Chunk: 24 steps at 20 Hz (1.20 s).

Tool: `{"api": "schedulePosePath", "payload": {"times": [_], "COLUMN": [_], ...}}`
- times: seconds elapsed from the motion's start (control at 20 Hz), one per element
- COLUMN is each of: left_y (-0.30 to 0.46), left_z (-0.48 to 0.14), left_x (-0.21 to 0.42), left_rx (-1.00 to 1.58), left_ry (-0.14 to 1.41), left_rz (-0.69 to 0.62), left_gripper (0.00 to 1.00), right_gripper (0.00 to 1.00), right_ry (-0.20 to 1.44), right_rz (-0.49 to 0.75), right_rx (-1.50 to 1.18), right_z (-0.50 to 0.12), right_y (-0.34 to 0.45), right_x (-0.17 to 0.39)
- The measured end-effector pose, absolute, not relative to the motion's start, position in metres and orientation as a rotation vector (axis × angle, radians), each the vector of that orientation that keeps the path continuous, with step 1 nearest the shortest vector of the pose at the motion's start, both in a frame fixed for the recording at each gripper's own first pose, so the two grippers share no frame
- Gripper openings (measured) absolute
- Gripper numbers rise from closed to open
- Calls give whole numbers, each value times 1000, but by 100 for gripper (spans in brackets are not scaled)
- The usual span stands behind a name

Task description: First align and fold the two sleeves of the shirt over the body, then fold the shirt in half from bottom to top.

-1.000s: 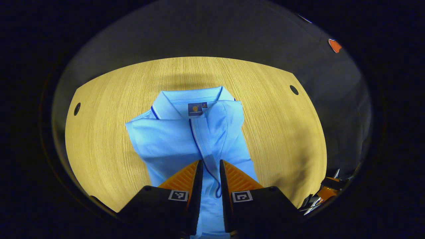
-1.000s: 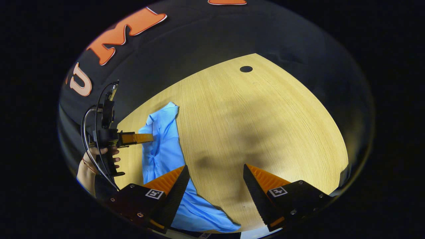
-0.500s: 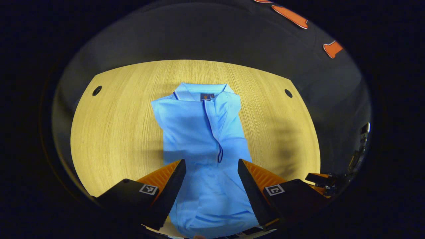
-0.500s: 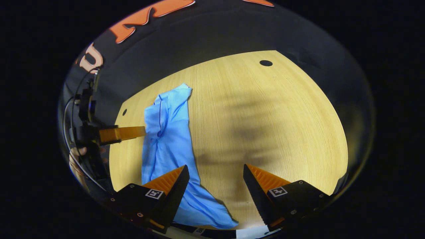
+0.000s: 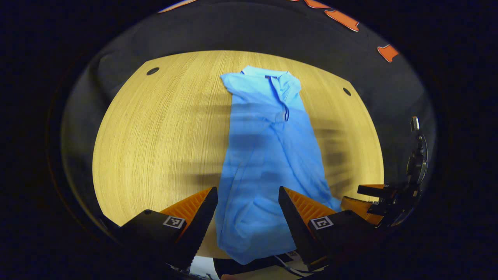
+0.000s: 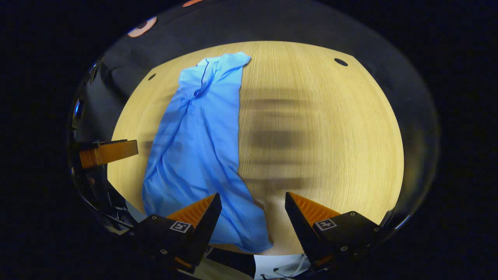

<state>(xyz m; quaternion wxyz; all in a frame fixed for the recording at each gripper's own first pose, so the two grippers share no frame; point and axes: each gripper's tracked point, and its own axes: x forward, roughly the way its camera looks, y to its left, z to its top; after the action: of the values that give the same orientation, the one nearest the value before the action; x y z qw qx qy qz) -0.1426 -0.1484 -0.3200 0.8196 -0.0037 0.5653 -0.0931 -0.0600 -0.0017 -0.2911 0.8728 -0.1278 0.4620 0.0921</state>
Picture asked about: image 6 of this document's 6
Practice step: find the light blue T-shirt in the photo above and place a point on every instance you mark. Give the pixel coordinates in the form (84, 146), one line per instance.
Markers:
(194, 147)

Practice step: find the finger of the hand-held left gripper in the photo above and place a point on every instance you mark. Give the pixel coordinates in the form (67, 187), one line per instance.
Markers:
(109, 153)

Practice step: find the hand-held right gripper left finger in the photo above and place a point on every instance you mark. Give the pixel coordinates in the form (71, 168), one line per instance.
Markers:
(204, 229)

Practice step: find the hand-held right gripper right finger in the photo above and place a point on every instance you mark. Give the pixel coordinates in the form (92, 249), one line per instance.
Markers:
(301, 229)

